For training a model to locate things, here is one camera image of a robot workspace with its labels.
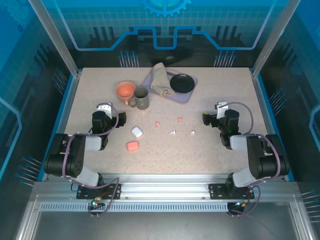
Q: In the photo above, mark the white earbud charging case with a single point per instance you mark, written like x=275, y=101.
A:
x=136, y=131

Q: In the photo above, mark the pink earbud charging case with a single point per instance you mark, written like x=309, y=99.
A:
x=132, y=146

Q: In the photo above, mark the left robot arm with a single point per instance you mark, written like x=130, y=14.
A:
x=75, y=162

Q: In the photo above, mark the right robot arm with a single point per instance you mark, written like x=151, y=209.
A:
x=270, y=165

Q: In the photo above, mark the orange cup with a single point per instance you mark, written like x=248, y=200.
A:
x=125, y=90

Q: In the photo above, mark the grey mug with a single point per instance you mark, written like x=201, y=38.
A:
x=142, y=102

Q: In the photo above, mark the lavender tray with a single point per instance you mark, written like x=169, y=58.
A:
x=185, y=97

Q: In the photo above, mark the black plate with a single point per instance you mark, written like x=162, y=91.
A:
x=182, y=83

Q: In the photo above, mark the beige folded cloth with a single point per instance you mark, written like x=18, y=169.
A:
x=160, y=80

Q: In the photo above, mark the small base circuit board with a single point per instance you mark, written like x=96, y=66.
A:
x=95, y=203
x=240, y=203

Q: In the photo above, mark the perforated metal strip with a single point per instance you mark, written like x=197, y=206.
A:
x=162, y=207

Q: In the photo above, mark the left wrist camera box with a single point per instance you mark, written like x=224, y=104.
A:
x=103, y=108

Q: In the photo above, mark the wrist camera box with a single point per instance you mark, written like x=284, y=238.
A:
x=103, y=108
x=222, y=106

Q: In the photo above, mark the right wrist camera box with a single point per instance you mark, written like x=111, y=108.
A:
x=222, y=106

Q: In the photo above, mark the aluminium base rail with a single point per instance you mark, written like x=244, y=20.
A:
x=162, y=186

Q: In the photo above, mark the aluminium frame post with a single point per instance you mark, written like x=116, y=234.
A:
x=56, y=37
x=271, y=37

